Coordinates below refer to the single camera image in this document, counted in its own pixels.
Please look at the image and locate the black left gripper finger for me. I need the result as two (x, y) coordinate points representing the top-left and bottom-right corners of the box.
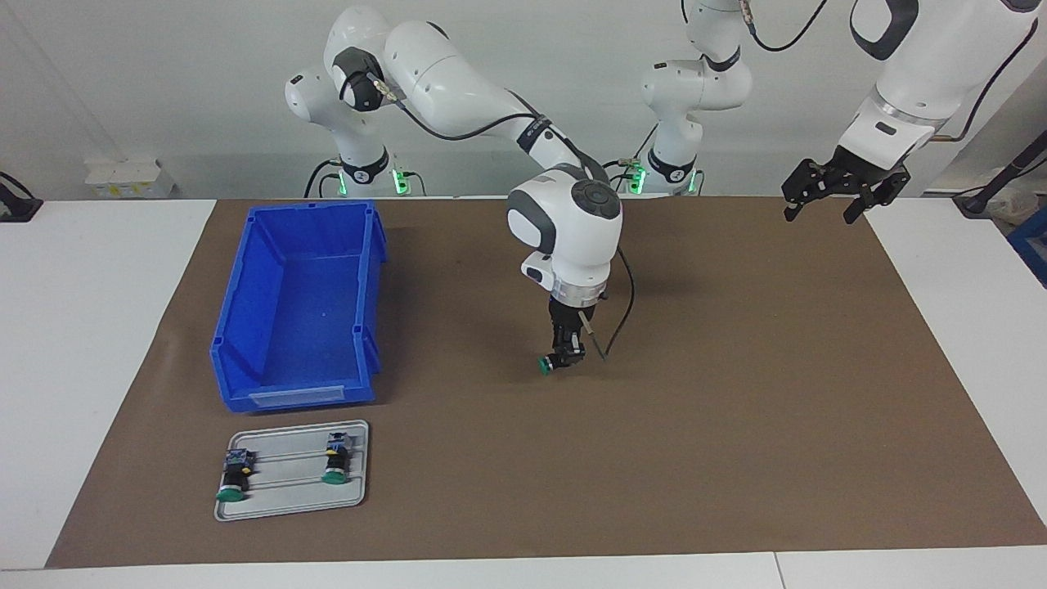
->
(843, 170), (910, 226)
(781, 161), (827, 223)

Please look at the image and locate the green button with grey block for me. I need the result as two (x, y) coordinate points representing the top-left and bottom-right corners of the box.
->
(215, 448), (256, 502)

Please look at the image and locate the brown table mat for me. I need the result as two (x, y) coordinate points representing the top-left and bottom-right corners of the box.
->
(45, 196), (1047, 569)

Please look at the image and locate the black stand pole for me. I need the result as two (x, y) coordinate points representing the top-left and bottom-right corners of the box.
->
(953, 131), (1047, 218)

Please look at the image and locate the blue plastic storage bin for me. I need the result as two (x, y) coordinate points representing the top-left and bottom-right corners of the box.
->
(210, 200), (389, 412)

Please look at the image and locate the grey metal tray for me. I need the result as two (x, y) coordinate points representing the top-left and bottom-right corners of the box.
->
(214, 420), (371, 523)

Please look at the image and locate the white cardboard box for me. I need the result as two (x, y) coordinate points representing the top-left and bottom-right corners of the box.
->
(84, 158), (174, 200)

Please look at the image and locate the black table clamp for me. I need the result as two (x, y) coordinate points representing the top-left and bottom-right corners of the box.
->
(0, 172), (43, 223)

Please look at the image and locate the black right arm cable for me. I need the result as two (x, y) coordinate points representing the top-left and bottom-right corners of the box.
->
(368, 72), (637, 362)

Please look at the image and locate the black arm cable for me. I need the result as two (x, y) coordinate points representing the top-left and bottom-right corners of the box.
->
(740, 0), (1040, 144)
(368, 72), (637, 362)

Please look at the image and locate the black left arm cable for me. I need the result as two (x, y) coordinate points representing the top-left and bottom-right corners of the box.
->
(740, 0), (1040, 144)

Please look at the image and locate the black left base cable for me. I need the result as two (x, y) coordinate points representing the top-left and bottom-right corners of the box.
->
(605, 123), (659, 196)

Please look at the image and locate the black base cable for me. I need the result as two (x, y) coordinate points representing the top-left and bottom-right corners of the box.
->
(605, 123), (659, 196)
(304, 157), (344, 199)

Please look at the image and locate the green button with yellow ring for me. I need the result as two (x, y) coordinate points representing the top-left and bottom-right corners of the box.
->
(321, 432), (354, 486)

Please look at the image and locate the black right base cable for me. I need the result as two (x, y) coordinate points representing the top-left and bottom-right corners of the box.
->
(304, 157), (344, 199)

